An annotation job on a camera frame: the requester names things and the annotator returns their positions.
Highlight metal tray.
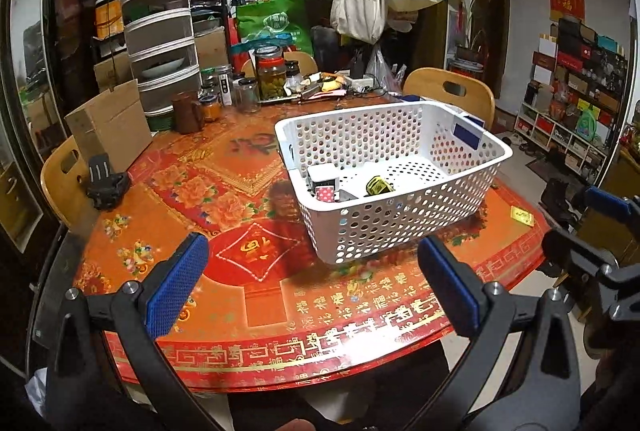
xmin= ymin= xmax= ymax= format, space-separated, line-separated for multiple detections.
xmin=257 ymin=76 xmax=351 ymax=104

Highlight yellow tape measure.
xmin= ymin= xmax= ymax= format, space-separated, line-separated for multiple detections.
xmin=365 ymin=175 xmax=393 ymax=197

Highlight white plastic bag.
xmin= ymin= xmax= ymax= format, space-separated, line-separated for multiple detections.
xmin=395 ymin=94 xmax=488 ymax=132

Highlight empty glass jar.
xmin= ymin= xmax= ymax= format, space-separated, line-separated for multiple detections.
xmin=235 ymin=78 xmax=261 ymax=113

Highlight white bottle black label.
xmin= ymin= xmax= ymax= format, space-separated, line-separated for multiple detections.
xmin=215 ymin=64 xmax=235 ymax=106

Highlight large pickle jar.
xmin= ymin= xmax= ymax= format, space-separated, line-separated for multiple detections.
xmin=253 ymin=46 xmax=288 ymax=101

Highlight orange box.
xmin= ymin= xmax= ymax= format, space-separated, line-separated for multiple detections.
xmin=95 ymin=1 xmax=126 ymax=39

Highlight white square box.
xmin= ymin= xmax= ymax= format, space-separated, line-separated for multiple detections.
xmin=306 ymin=164 xmax=342 ymax=199

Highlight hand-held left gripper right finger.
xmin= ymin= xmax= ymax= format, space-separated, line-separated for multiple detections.
xmin=407 ymin=236 xmax=593 ymax=431

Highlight brown cardboard carton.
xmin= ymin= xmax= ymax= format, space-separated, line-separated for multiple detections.
xmin=192 ymin=28 xmax=231 ymax=69

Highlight black clamp mount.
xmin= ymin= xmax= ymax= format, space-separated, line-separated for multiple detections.
xmin=86 ymin=152 xmax=133 ymax=211

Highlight white cubby shelf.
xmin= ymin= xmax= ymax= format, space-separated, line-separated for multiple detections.
xmin=515 ymin=101 xmax=608 ymax=177

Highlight white perforated plastic basket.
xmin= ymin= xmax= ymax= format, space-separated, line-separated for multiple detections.
xmin=274 ymin=101 xmax=514 ymax=266

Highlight glass jar red band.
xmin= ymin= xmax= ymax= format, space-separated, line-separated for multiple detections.
xmin=447 ymin=56 xmax=486 ymax=82

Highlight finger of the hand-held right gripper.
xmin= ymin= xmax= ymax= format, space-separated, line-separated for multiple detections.
xmin=541 ymin=228 xmax=633 ymax=327
xmin=572 ymin=185 xmax=640 ymax=232

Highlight brown ceramic mug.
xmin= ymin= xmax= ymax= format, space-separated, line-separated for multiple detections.
xmin=171 ymin=91 xmax=206 ymax=134

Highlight shelf of assorted boxes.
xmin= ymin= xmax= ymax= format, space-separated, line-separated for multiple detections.
xmin=522 ymin=16 xmax=628 ymax=147

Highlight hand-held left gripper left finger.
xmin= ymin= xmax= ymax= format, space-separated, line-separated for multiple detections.
xmin=45 ymin=231 xmax=226 ymax=431

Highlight black boots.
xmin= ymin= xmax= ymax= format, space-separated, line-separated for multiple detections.
xmin=540 ymin=178 xmax=576 ymax=222

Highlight orange preserve jar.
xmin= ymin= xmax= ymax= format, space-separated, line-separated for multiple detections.
xmin=199 ymin=95 xmax=223 ymax=122

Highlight open cardboard box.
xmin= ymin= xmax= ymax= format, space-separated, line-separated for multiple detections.
xmin=64 ymin=78 xmax=153 ymax=162

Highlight wooden chair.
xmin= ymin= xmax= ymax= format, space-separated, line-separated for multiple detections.
xmin=402 ymin=68 xmax=496 ymax=132
xmin=40 ymin=135 xmax=101 ymax=229
xmin=240 ymin=51 xmax=318 ymax=77

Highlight green shopping bag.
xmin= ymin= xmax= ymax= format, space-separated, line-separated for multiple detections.
xmin=235 ymin=0 xmax=315 ymax=57

